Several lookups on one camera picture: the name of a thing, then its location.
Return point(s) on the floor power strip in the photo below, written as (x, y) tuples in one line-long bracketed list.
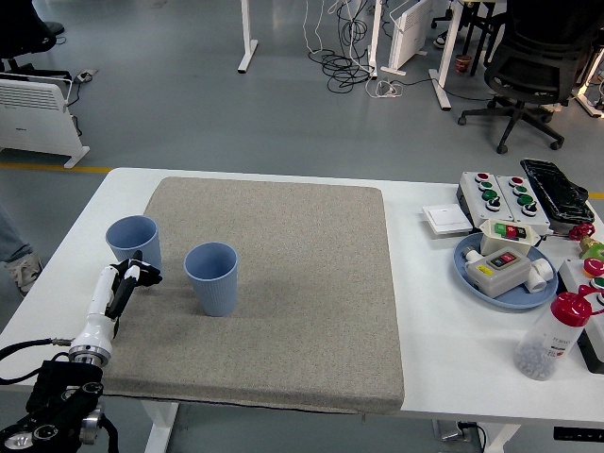
[(87, 74)]

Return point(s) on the white table leg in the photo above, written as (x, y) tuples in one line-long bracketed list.
[(160, 424), (502, 436)]

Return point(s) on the green plastic part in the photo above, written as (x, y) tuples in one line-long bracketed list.
[(595, 250)]

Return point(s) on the clear bottle with red cap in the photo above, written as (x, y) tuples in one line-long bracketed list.
[(547, 340)]

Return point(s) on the white green-red button switch box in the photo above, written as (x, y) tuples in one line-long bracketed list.
[(500, 243)]

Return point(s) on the blue plate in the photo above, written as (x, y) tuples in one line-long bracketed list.
[(519, 299)]

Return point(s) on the white emergency stop button box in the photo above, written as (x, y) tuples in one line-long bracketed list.
[(573, 273)]

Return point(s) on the grey-brown mat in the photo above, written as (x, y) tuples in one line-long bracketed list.
[(264, 307)]

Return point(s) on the person's leg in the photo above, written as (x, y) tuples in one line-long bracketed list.
[(11, 240)]

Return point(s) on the white plastic pipe fitting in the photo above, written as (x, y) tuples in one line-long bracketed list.
[(540, 276)]

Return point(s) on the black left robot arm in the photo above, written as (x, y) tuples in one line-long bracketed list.
[(56, 401)]

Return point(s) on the grey red-black button switch box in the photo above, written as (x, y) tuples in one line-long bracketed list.
[(500, 278)]

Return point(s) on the black plastic tray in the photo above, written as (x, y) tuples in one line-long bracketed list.
[(557, 189)]

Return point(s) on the white four-button control box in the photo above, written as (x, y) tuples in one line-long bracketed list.
[(507, 196), (474, 191)]

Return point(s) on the black mesh office chair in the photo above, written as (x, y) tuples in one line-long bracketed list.
[(533, 61)]

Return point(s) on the white wall switch plate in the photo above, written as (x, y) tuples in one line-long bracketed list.
[(446, 219)]

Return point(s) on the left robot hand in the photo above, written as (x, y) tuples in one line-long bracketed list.
[(96, 307)]

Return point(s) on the blue ribbed cup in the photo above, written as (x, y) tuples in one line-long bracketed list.
[(141, 240), (214, 292)]

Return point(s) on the black table height control panel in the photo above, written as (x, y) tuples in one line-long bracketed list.
[(578, 433)]

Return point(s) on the person's shoe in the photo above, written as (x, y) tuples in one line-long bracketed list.
[(441, 40)]

